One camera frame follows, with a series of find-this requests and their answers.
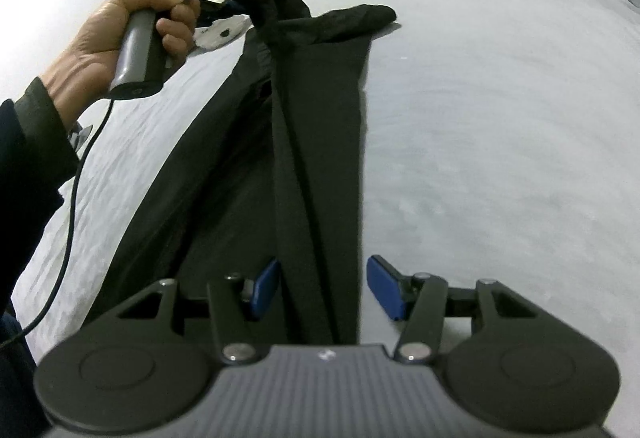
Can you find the person left hand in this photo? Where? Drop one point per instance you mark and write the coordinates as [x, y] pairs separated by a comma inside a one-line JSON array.
[[83, 72]]

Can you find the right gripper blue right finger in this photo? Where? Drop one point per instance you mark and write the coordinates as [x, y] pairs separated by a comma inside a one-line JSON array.
[[394, 291]]

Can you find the person left forearm dark sleeve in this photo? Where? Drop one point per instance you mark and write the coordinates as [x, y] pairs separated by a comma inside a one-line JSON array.
[[36, 159]]

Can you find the grey folded garment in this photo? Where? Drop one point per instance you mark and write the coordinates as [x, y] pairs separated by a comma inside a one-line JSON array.
[[78, 136]]

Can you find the black t-shirt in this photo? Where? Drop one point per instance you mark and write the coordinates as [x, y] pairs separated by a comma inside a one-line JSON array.
[[269, 171]]

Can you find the white plush dog toy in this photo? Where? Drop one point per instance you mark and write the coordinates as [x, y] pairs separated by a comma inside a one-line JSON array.
[[221, 32]]

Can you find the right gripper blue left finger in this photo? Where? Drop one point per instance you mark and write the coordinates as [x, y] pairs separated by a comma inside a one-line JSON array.
[[258, 294]]

